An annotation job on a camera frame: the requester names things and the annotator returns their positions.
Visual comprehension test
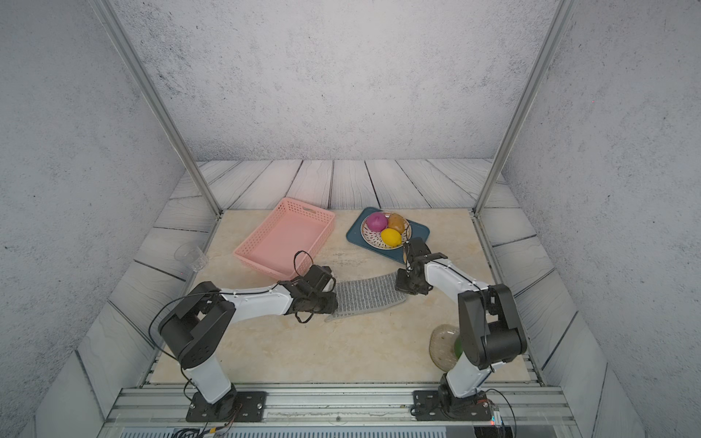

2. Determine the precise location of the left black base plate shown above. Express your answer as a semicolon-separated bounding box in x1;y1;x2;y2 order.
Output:
185;389;268;423

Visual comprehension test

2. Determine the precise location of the yellow lemon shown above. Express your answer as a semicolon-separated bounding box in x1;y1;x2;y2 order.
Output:
381;228;403;248

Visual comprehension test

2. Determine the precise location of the left aluminium frame post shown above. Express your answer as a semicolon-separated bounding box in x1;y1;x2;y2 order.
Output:
91;0;224;218

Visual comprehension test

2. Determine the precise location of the aluminium front rail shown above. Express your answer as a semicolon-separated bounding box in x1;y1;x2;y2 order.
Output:
97;382;584;438

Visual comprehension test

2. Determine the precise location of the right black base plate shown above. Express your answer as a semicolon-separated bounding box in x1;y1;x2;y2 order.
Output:
410;388;495;423

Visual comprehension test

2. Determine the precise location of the white patterned bowl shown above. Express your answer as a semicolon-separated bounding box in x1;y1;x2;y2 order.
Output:
361;212;413;251

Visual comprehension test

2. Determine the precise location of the pink plastic basket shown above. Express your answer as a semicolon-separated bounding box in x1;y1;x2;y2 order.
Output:
234;197;336;280

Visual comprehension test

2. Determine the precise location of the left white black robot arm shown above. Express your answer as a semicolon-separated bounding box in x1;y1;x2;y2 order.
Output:
153;265;338;405

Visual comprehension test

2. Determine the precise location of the brown round fruit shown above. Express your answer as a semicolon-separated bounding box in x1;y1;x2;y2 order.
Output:
387;213;407;235

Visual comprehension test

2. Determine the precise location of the right aluminium frame post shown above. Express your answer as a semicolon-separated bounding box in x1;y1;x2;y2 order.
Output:
473;0;578;218

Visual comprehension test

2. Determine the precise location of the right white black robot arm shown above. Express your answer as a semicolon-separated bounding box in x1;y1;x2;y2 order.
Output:
395;237;528;405

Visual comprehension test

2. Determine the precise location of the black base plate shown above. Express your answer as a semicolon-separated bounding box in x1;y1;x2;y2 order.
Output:
185;389;268;423
410;388;495;423

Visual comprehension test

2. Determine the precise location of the grey striped dishcloth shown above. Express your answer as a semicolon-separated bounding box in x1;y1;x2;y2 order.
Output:
325;274;407;322

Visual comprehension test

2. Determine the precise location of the green lime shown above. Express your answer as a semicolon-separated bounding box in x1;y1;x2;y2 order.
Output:
454;337;463;360

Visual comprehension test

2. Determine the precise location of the aluminium frame post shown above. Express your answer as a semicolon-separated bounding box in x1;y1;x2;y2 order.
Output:
91;0;224;218
473;0;578;218

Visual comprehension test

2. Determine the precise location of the purple onion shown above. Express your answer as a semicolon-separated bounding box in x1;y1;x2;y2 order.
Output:
365;212;388;233

